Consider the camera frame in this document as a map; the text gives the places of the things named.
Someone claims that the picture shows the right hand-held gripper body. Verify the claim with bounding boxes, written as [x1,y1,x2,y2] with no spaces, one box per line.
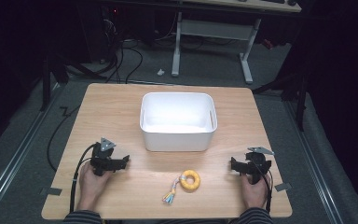
[243,146,275,185]

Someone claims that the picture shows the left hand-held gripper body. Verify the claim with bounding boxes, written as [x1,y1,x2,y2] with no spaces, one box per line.
[89,137,119,177]

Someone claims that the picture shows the person's right hand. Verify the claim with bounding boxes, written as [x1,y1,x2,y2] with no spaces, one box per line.
[241,174,270,210]

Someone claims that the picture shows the person's left hand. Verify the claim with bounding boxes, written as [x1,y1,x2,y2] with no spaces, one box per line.
[76,161,114,213]

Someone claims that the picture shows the grey tape piece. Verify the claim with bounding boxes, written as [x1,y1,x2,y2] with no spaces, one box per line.
[46,187,63,197]
[274,182,293,192]

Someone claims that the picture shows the white plastic bin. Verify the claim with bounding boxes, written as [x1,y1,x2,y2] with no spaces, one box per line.
[139,91,219,153]

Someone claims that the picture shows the black metal stand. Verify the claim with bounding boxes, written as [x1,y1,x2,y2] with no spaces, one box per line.
[251,52,312,133]
[39,46,106,112]

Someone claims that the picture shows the dark computer tower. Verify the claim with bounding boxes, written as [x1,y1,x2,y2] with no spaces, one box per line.
[76,4,120,64]

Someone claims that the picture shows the white-framed wooden desk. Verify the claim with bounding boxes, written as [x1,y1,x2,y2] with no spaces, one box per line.
[171,0,303,85]

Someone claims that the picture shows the right hand-held gripper black cable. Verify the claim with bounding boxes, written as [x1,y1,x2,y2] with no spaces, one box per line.
[260,169,275,215]

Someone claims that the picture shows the hand-held gripper black cable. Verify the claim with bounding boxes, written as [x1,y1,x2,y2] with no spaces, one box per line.
[69,143,98,215]
[260,169,275,215]

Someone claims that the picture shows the left hand-held gripper black cable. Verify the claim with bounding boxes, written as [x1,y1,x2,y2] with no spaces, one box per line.
[69,143,98,215]

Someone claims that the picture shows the yellow ring toy with tassel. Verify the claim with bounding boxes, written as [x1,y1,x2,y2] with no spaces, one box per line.
[161,169,201,205]

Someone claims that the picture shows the thin black floor cable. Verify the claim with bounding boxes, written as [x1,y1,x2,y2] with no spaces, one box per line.
[46,105,81,173]

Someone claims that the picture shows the metal floor rail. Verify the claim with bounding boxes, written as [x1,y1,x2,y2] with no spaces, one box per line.
[0,88,62,224]
[282,100,345,224]

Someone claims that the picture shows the bundle of black cables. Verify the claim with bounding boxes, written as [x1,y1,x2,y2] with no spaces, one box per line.
[96,18,145,85]

